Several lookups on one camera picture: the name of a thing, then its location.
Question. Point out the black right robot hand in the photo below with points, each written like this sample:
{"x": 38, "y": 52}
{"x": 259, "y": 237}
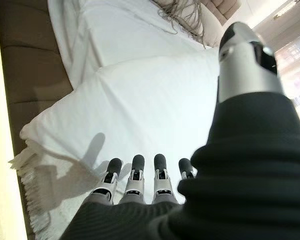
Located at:
{"x": 240, "y": 175}

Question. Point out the white duvet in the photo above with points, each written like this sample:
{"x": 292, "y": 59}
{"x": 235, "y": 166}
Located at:
{"x": 145, "y": 105}

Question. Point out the beige pillow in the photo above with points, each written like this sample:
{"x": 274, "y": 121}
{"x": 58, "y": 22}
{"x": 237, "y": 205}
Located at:
{"x": 212, "y": 27}

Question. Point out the grey tufted headboard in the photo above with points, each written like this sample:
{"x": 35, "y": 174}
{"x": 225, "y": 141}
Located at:
{"x": 230, "y": 10}

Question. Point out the grey knitted fringed cushion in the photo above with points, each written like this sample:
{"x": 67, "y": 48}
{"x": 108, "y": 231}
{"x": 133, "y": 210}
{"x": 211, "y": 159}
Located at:
{"x": 185, "y": 17}

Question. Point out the cream fringed throw blanket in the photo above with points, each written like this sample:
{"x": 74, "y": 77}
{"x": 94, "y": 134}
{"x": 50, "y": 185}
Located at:
{"x": 55, "y": 180}

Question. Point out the white sheeted mattress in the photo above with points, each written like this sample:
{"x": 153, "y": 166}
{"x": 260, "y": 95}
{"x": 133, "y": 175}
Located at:
{"x": 120, "y": 32}

